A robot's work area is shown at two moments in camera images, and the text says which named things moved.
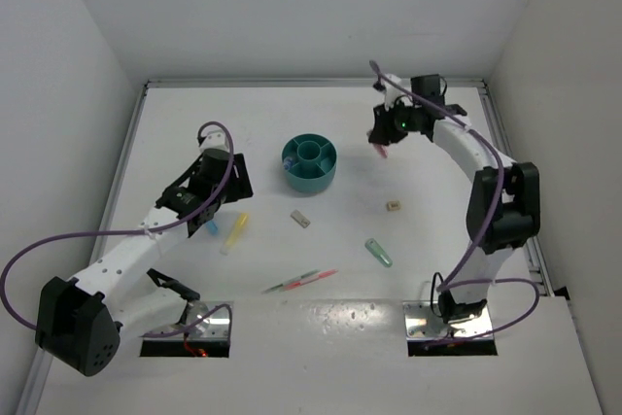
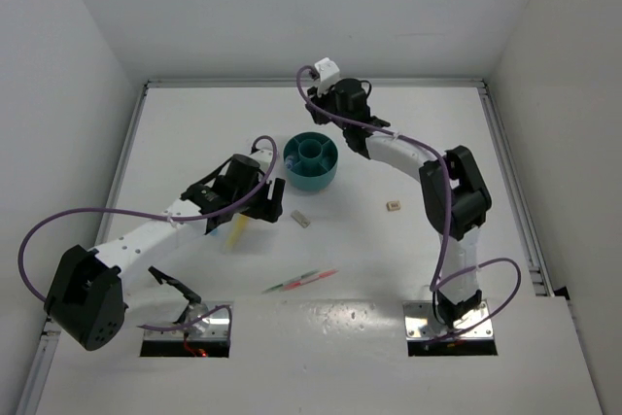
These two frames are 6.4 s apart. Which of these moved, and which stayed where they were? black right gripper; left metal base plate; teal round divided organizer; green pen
Moved: black right gripper
Stayed: teal round divided organizer; green pen; left metal base plate
